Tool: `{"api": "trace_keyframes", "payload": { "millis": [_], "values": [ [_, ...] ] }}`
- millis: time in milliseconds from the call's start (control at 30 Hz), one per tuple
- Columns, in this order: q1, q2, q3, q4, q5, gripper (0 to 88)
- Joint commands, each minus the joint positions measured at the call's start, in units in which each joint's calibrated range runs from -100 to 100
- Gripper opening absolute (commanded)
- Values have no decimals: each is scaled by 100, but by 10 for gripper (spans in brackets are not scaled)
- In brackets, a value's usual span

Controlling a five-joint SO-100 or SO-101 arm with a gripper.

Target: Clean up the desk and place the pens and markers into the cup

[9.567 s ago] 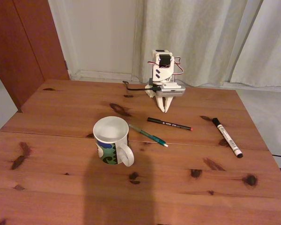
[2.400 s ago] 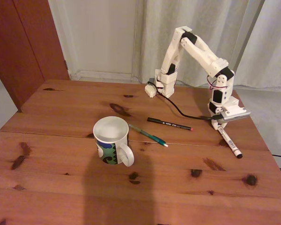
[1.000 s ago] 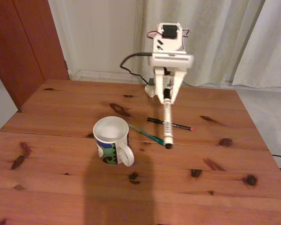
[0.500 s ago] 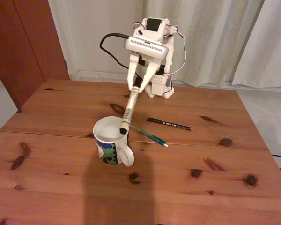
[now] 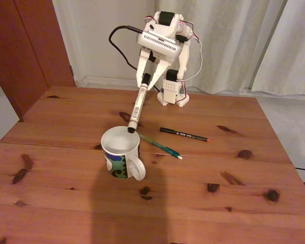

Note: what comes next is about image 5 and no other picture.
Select white marker black cap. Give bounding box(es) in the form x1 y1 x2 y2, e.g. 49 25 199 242
127 73 152 134

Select black pen red ends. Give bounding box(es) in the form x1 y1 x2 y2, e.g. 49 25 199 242
159 127 209 143

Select white baseboard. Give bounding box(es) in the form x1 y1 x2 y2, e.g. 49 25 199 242
75 75 143 88

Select white curtain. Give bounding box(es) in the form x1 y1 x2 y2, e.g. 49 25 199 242
152 0 288 94
251 0 305 96

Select teal green pen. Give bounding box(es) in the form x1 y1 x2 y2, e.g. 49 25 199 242
139 134 183 160

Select white mug blue green pattern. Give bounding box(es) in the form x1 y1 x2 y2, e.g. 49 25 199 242
101 126 146 181

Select brown wooden door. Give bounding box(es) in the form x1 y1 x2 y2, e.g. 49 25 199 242
0 0 76 123

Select silver camera box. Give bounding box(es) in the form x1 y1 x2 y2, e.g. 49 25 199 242
135 27 185 60

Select black camera cable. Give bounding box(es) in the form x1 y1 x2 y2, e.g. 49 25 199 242
108 24 161 93

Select thin servo wire loop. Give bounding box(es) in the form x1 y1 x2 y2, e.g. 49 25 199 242
179 21 203 82

